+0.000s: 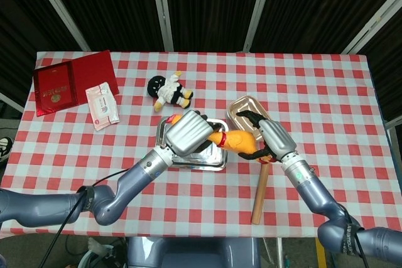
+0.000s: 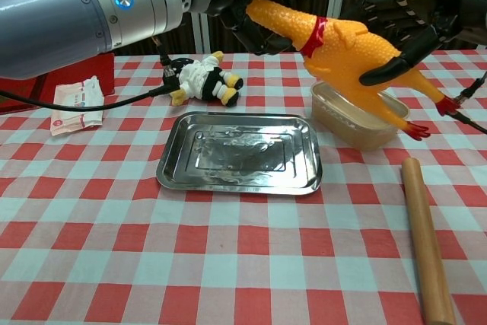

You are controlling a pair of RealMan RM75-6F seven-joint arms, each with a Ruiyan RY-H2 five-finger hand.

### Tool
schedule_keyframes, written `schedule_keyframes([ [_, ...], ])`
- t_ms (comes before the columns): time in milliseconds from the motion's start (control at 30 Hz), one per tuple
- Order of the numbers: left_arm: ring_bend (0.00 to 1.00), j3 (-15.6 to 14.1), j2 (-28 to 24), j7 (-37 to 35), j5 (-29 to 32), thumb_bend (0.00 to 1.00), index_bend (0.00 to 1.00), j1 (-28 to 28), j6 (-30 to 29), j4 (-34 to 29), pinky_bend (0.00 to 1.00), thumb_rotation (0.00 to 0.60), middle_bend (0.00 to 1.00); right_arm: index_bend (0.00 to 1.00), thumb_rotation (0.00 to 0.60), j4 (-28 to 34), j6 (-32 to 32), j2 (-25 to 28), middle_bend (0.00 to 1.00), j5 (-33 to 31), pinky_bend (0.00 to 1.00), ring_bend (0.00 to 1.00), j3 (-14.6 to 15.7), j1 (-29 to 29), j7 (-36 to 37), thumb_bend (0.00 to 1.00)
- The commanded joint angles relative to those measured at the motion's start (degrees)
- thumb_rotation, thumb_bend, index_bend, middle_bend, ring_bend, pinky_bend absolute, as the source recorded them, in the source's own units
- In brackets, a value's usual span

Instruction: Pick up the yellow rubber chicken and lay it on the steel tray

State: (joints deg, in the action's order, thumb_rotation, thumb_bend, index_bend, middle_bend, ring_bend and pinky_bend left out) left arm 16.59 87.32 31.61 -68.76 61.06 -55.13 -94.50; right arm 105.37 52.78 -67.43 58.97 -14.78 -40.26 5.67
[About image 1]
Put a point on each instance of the stainless steel rectangular tray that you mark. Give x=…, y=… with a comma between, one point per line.
x=213, y=162

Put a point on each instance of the grey blue robot torso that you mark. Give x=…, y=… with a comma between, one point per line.
x=194, y=252

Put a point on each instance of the black and white shoe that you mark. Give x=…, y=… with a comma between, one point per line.
x=4, y=148

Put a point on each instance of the white metal frame post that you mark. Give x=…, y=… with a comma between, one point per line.
x=59, y=7
x=377, y=18
x=11, y=103
x=394, y=124
x=162, y=7
x=259, y=7

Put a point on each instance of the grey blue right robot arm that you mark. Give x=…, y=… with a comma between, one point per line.
x=314, y=192

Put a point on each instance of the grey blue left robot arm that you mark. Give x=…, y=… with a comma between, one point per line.
x=47, y=205

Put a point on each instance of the white tissue packet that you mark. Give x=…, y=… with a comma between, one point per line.
x=102, y=108

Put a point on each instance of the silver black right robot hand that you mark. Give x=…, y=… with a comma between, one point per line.
x=278, y=139

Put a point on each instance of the red certificate folder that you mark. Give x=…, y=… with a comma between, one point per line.
x=56, y=89

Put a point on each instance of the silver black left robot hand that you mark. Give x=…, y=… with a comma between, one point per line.
x=188, y=133

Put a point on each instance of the wooden rolling pin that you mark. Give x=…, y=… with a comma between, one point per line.
x=260, y=196

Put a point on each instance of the yellow rubber chicken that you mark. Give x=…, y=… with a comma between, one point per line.
x=238, y=141

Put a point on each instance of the black and white plush doll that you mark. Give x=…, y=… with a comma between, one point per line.
x=169, y=92

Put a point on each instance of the red white checkered tablecloth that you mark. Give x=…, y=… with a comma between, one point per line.
x=201, y=70

